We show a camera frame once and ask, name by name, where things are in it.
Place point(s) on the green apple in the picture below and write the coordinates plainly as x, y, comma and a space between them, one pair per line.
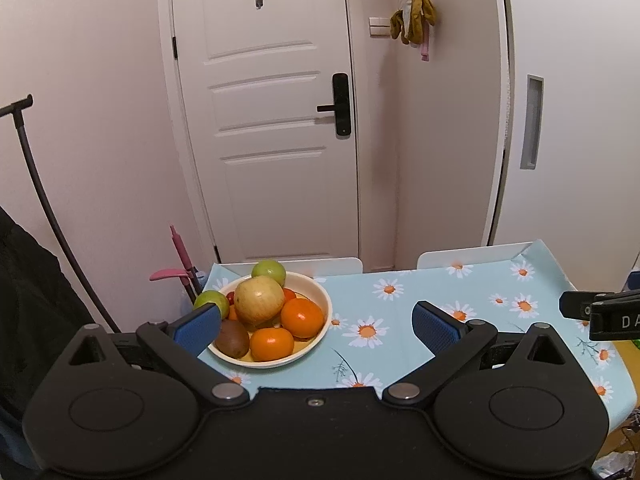
270, 269
209, 300

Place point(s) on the daisy print blue tablecloth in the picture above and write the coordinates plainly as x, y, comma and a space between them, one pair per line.
430, 280

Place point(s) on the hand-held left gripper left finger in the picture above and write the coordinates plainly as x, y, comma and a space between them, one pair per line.
200, 327

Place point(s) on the orange tangerine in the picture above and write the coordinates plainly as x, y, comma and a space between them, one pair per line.
272, 345

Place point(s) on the large orange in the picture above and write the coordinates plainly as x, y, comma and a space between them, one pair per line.
302, 317

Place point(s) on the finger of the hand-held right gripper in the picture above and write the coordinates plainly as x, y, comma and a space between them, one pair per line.
612, 317

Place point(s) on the dark cloth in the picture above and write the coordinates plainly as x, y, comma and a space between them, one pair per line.
35, 310

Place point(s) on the black door hinge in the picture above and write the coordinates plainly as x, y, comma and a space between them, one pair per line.
175, 47

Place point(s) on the white panel door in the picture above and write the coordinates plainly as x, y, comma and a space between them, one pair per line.
270, 110

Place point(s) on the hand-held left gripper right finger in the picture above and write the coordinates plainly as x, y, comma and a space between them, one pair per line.
435, 327

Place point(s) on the brown kiwi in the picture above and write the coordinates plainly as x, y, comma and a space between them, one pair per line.
232, 339

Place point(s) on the cream oval plate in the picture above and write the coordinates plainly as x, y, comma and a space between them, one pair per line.
320, 300

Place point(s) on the yellow apple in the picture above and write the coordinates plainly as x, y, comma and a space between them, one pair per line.
260, 300

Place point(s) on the white wall switch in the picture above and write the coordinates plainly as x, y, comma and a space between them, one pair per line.
379, 26

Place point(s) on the black metal pole stand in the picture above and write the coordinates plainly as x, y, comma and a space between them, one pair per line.
37, 185

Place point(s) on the yellow-brown hanging cloth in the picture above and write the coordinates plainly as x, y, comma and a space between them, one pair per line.
415, 15

